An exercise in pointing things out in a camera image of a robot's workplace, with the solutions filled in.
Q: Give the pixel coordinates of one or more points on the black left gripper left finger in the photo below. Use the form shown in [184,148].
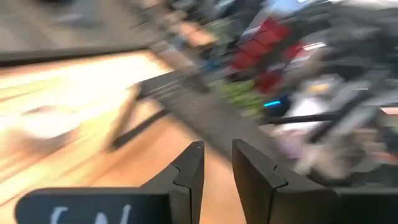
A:
[124,205]

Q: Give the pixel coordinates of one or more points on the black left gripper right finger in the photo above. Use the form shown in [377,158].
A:
[295,205]

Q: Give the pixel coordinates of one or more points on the white ball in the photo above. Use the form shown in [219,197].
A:
[46,123]

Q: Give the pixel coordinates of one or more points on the black perforated metal shelf riser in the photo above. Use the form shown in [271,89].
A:
[199,109]

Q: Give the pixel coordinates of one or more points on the black aluminium table frame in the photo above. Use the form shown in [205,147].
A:
[62,56]

